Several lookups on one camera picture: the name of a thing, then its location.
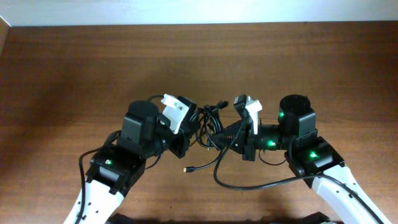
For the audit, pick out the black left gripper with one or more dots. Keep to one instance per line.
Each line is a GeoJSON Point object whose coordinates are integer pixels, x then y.
{"type": "Point", "coordinates": [183, 136]}

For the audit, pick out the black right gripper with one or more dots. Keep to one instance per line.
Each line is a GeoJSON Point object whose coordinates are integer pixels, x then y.
{"type": "Point", "coordinates": [247, 144]}

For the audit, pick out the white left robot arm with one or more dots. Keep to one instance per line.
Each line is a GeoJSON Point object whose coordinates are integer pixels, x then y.
{"type": "Point", "coordinates": [119, 163]}

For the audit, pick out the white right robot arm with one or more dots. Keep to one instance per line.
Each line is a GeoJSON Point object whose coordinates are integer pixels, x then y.
{"type": "Point", "coordinates": [310, 157]}

